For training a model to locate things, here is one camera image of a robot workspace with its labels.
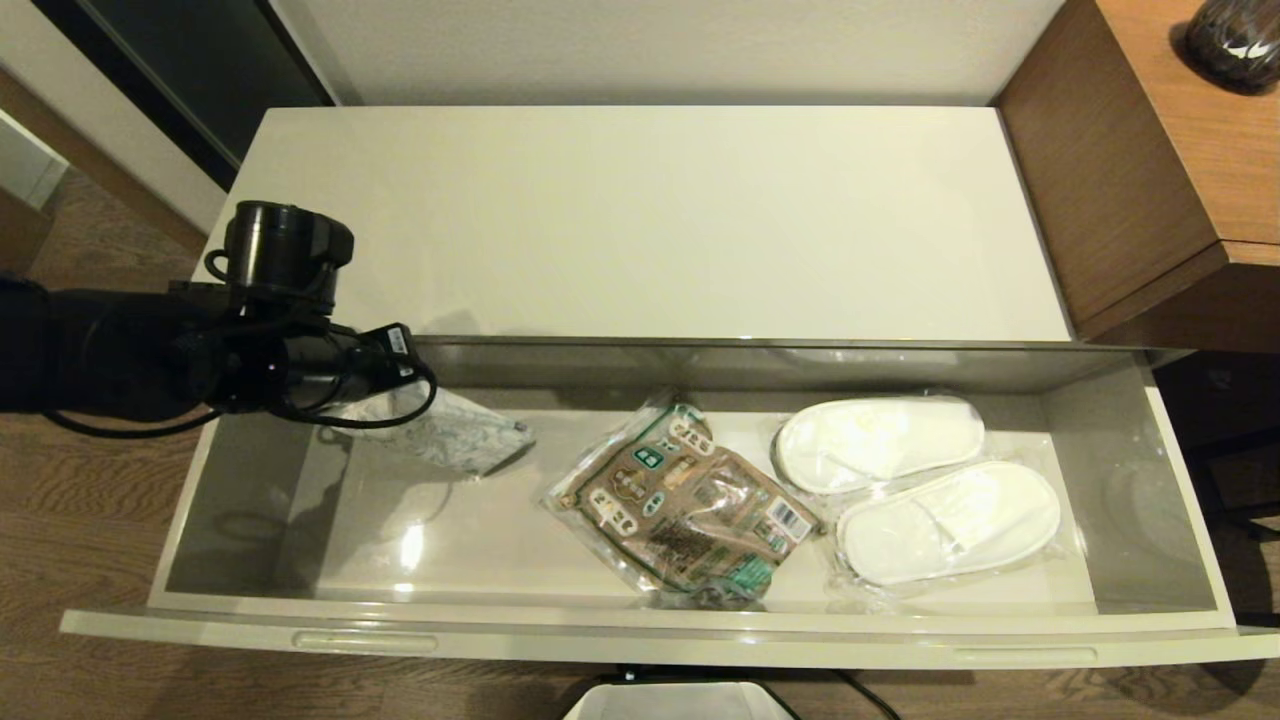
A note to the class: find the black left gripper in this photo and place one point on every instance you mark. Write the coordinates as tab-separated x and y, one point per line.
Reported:
365	360

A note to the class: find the white blue-patterned tissue packet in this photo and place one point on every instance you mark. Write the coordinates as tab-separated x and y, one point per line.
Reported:
455	435

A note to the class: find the brown printed snack packet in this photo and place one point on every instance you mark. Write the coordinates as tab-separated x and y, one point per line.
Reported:
690	510

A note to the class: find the wide cream cabinet drawer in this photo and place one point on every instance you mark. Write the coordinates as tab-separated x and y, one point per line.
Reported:
700	630

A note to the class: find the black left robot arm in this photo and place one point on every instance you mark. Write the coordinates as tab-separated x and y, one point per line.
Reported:
130	350

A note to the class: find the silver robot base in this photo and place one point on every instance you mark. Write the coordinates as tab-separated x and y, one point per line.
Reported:
680	705

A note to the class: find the glossy cream drawer cabinet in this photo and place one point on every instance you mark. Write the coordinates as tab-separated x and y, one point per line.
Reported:
650	220

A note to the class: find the dark glass door panel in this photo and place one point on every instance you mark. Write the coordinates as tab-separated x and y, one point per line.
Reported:
200	70

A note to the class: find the brown wooden furniture piece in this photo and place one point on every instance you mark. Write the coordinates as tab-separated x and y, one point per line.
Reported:
20	235

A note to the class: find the white furniture corner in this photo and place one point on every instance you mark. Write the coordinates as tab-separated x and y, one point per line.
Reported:
25	160

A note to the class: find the bagged white slippers showing soles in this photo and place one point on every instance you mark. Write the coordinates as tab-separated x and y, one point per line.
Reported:
880	445

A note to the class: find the brown wooden desk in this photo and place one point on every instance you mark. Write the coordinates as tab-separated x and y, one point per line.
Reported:
1120	160

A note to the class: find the dark glass vase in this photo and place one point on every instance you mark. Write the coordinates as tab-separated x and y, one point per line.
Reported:
1235	45

